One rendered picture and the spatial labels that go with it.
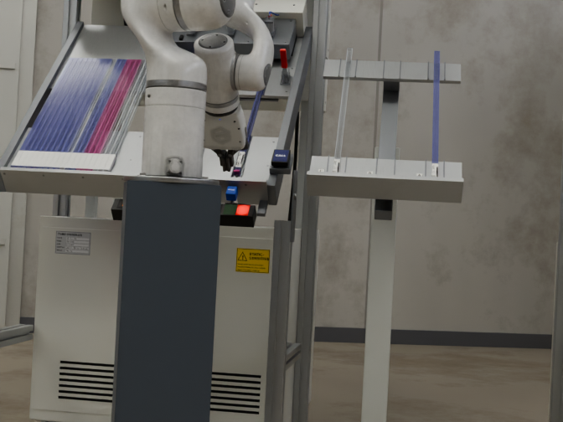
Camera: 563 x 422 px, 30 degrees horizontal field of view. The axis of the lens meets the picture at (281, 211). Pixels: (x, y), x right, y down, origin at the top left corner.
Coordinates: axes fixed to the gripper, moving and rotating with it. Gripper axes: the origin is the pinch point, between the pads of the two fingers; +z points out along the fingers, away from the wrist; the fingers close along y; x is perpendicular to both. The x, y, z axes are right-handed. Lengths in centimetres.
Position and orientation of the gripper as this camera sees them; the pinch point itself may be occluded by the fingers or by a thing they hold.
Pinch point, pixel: (227, 161)
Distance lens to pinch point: 240.2
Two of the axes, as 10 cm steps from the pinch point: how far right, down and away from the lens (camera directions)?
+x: 1.5, -6.4, 7.5
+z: 0.6, 7.6, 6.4
